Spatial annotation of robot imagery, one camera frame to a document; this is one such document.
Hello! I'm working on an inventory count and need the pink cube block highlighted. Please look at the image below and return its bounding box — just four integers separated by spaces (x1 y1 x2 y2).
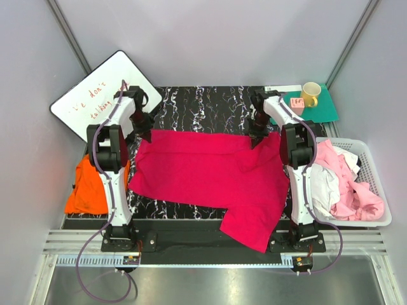
289 97 305 116

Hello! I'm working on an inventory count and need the orange folded t shirt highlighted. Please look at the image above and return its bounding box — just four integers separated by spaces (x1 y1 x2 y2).
64 155 131 214

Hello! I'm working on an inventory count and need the green cutting mat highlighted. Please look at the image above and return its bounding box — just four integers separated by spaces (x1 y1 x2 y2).
263 83 339 123

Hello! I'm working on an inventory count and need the magenta t shirt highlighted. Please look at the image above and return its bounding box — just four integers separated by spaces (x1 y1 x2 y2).
128 130 289 253

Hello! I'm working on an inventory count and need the white plastic laundry basket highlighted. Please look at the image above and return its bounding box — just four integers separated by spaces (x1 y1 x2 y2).
314 137 392 227

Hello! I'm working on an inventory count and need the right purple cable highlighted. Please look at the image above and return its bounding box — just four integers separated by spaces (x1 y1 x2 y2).
278 92 344 276

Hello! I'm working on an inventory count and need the yellow mug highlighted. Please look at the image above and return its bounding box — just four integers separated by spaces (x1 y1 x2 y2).
300 82 322 107

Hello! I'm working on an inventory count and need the white board with red writing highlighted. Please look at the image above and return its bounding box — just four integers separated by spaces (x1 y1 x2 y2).
50 50 162 142

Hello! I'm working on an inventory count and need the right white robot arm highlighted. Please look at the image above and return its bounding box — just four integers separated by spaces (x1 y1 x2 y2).
248 89 319 252

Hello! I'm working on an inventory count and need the purple cable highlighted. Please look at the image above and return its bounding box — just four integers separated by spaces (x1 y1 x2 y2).
278 92 344 276
76 79 139 302

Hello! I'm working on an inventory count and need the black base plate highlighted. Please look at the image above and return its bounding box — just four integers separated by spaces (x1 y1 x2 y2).
100 219 327 254

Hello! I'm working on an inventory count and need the white t shirt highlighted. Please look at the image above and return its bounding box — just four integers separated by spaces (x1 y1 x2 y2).
311 142 360 219

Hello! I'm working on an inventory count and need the pink t shirt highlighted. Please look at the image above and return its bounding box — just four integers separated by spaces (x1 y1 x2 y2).
317 139 385 221

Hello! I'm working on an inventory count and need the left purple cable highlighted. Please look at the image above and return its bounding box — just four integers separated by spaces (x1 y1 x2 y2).
76 79 139 302

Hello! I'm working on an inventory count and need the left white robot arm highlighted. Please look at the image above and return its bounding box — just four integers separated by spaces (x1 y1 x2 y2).
86 86 154 252

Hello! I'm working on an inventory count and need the aluminium rail frame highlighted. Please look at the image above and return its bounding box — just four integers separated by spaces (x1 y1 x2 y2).
29 229 404 304

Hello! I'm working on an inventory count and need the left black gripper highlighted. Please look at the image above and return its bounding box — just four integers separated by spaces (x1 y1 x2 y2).
129 110 153 143

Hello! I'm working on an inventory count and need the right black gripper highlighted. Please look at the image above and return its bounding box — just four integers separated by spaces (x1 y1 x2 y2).
247 112 270 150

